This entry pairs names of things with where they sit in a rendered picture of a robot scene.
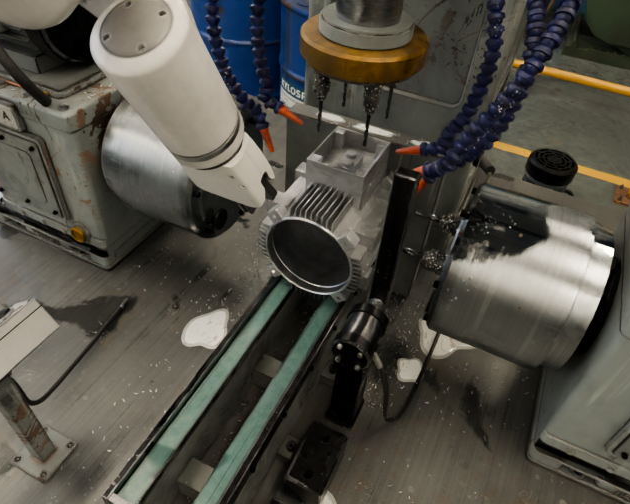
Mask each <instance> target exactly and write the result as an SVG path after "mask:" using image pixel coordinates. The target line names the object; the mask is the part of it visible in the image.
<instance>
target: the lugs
mask: <svg viewBox="0 0 630 504"><path fill-rule="evenodd" d="M393 176H394V173H393V172H392V171H389V172H387V173H386V174H385V175H384V176H383V180H382V184H383V186H384V187H385V189H386V190H390V189H391V186H392V181H393ZM288 212H289V211H288V210H287V208H286V207H285V206H284V204H283V203H279V204H278V205H276V206H274V207H272V208H271V209H270V210H269V212H268V213H267V216H268V217H269V218H270V220H271V221H272V222H273V223H276V222H278V221H280V220H282V219H283V218H284V217H285V215H286V214H287V213H288ZM337 240H338V241H339V243H340V244H341V245H342V247H343V248H344V249H345V251H348V250H351V249H353V248H355V247H356V246H357V244H358V243H359V241H360V239H359V237H358V236H357V234H356V233H355V232H354V230H353V229H352V228H350V229H347V230H345V231H343V232H342V233H341V234H340V236H339V237H338V239H337ZM267 269H268V270H269V271H270V272H271V274H272V275H273V276H274V277H277V276H280V275H281V274H280V273H279V272H278V271H277V269H276V268H275V267H274V265H273V264H272V262H270V263H269V265H268V266H267ZM350 294H351V291H348V290H345V289H344V290H343V291H341V292H338V293H335V294H331V297H332V298H333V299H334V300H335V302H336V303H338V302H342V301H346V300H347V299H348V297H349V295H350Z"/></svg>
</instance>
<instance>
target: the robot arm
mask: <svg viewBox="0 0 630 504"><path fill-rule="evenodd" d="M78 4H79V5H81V6H82V7H83V8H85V9H86V10H87V11H89V12H90V13H91V14H93V15H94V16H95V17H97V18H98V19H97V21H96V23H95V25H94V27H93V29H92V32H91V36H90V51H91V55H92V58H93V60H94V61H95V63H96V64H97V66H98V67H99V68H100V69H101V71H102V72H103V73H104V74H105V75H106V76H107V78H108V79H109V80H110V81H111V82H112V84H113V85H114V86H115V87H116V88H117V90H118V91H119V92H120V93H121V94H122V95H123V97H124V98H125V99H126V100H127V101H128V103H129V104H130V105H131V106H132V107H133V109H134V110H135V111H136V112H137V113H138V115H139V116H140V117H141V118H142V119H143V120H144V122H145V123H146V124H147V125H148V126H149V128H150V129H151V130H152V131H153V132H154V134H155V135H156V136H157V137H158V138H159V140H160V141H161V142H162V143H163V144H164V145H165V147H166V148H167V149H168V150H169V151H170V153H171V154H172V155H173V156H174V157H175V159H176V160H177V161H178V162H179V163H180V165H181V166H182V168H183V169H184V171H185V172H186V173H187V175H188V176H189V177H190V179H191V180H192V181H193V182H194V184H195V185H196V186H198V187H199V188H201V189H203V190H206V191H208V192H211V193H213V194H216V195H219V196H221V197H224V198H227V199H229V200H232V201H235V202H236V203H237V204H238V205H239V207H240V208H241V210H242V211H244V212H249V214H252V215H253V214H254V212H255V210H256V208H259V207H261V206H262V204H263V203H264V201H265V199H268V200H272V201H273V200H274V199H275V197H276V195H277V193H278V192H277V190H276V189H275V188H274V187H273V186H272V185H271V184H270V182H269V181H268V180H270V181H272V180H275V176H274V173H273V170H272V168H271V166H270V164H269V163H268V161H267V159H266V158H265V156H264V155H263V153H262V152H261V150H260V149H259V148H258V146H257V145H256V144H255V142H254V141H253V140H252V139H251V138H250V137H249V135H248V134H247V133H246V132H244V121H243V118H242V116H241V114H240V112H239V110H238V108H237V106H236V104H235V102H234V101H233V99H232V97H231V95H230V93H229V91H228V89H227V87H226V85H225V83H224V81H223V79H222V77H221V75H220V73H219V71H218V70H217V68H216V66H215V64H214V62H213V60H212V58H211V56H210V54H209V52H208V50H207V48H206V46H205V44H204V42H203V40H202V38H201V36H200V34H199V31H198V28H197V25H196V22H195V20H194V17H193V14H192V12H191V10H190V7H189V5H188V3H187V1H186V0H0V22H2V23H4V24H7V25H10V26H14V27H17V28H22V29H30V30H38V29H47V28H50V27H53V26H56V25H58V24H60V23H61V22H63V21H64V20H66V19H67V18H68V17H69V16H70V15H71V14H72V12H73V11H74V10H75V8H76V7H77V5H78Z"/></svg>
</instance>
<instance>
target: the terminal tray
mask: <svg viewBox="0 0 630 504"><path fill-rule="evenodd" d="M340 129H342V130H343V132H339V130H340ZM363 141H364V134H362V133H359V132H355V131H352V130H349V129H345V128H342V127H339V126H337V127H336V128H335V129H334V130H333V131H332V132H331V134H330V135H329V136H328V137H327V138H326V139H325V140H324V141H323V142H322V143H321V144H320V145H319V146H318V147H317V148H316V149H315V150H314V151H313V152H312V153H311V155H310V156H309V157H308V158H307V160H306V176H305V179H306V181H305V190H306V189H307V188H308V187H309V186H310V185H311V184H312V183H313V187H314V186H315V185H316V184H317V183H318V188H319V187H320V186H321V185H322V184H323V189H324V188H325V187H326V186H327V185H328V191H329V190H330V189H331V187H332V186H333V193H334V192H335V191H336V189H337V188H338V196H339V194H340V193H341V192H342V191H343V199H344V197H345V196H346V195H347V193H348V194H349V195H348V202H349V201H350V199H351V198H352V197H353V206H354V207H355V208H356V209H357V210H358V211H359V210H361V211H363V207H366V202H367V203H368V202H369V198H370V199H371V197H372V195H374V192H375V191H377V187H379V186H380V184H382V180H383V176H384V175H385V174H386V168H387V163H388V162H387V160H388V155H389V150H390V145H391V142H388V141H385V140H381V139H378V138H375V137H372V136H368V138H367V145H366V146H365V147H364V146H362V144H363ZM380 142H384V143H385V144H384V145H381V144H380ZM314 156H319V158H318V159H315V158H314ZM358 170H362V171H363V173H358V172H357V171H358Z"/></svg>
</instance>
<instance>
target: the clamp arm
mask: <svg viewBox="0 0 630 504"><path fill-rule="evenodd" d="M420 178H421V173H420V172H418V171H414V170H411V169H408V168H405V167H402V166H399V167H398V168H397V170H396V171H395V173H394V176H393V181H392V186H391V191H390V196H389V201H388V205H387V210H386V215H385V220H384V225H383V229H382V234H381V239H380V244H379V249H378V254H377V258H376V263H375V268H374V273H373V278H372V283H371V287H370V292H369V297H368V302H367V303H371V301H372V303H371V304H377V301H378V302H380V303H379V304H378V306H379V308H380V309H381V307H382V309H381V310H382V311H383V312H384V313H386V311H387V309H388V305H389V301H390V297H391V293H392V289H393V285H394V281H395V277H396V273H397V269H398V265H399V262H400V258H401V254H402V250H403V246H404V242H405V238H406V234H407V230H408V226H409V222H410V218H411V214H412V210H413V206H414V202H415V198H416V194H417V190H418V186H419V182H420ZM373 300H374V301H373Z"/></svg>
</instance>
